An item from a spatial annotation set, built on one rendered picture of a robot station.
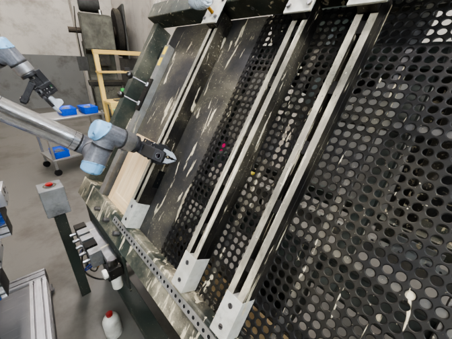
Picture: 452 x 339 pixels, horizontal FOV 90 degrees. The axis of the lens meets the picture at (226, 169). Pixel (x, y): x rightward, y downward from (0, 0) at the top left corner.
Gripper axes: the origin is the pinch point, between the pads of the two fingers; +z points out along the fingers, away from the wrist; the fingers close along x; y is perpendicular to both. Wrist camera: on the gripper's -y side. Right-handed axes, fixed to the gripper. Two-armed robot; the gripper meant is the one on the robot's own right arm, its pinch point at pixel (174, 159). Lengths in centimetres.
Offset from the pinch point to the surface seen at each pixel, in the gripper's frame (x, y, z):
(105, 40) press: -172, 631, 113
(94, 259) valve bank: 62, 17, -6
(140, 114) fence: -13.6, 46.4, -1.2
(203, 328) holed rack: 40, -51, -2
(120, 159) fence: 15.3, 46.3, -1.0
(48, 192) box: 49, 64, -22
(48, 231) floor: 130, 169, 21
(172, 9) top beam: -74, 48, -8
